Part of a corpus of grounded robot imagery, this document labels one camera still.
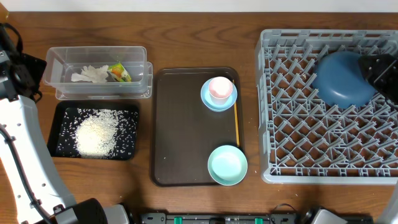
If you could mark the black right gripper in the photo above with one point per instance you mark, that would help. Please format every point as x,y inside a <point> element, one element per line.
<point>379,74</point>

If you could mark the dark blue plate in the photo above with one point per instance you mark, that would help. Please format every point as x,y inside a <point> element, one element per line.
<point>339,81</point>

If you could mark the mint green bowl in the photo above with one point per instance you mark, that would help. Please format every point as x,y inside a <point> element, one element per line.
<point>227,165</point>

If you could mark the yellow green snack wrapper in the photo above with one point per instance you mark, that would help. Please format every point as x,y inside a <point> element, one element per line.
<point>119,73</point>

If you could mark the white tissue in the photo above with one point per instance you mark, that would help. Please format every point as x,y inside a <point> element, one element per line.
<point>91,74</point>

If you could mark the white rice pile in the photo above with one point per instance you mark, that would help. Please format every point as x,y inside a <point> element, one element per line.
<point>97,134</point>

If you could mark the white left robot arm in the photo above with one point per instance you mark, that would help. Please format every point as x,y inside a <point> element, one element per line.
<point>40,194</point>

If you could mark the grey plastic dishwasher rack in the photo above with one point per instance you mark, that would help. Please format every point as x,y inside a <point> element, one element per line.
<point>303,140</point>

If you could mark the clear plastic waste bin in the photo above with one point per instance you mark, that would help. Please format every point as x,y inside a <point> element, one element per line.
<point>62,62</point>

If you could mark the wooden chopstick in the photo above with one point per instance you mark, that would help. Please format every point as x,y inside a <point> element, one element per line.
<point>236,119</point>

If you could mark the pink cup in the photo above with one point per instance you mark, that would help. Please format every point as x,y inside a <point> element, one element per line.
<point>220,87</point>

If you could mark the light blue saucer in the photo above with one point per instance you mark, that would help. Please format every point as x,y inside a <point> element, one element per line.
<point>214,104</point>

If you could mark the brown plastic serving tray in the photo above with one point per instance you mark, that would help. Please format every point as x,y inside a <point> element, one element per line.
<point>185,131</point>

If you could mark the black rectangular tray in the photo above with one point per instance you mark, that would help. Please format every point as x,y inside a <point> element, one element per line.
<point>61,107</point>

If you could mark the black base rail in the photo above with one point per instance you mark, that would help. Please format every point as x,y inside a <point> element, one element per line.
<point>162,218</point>

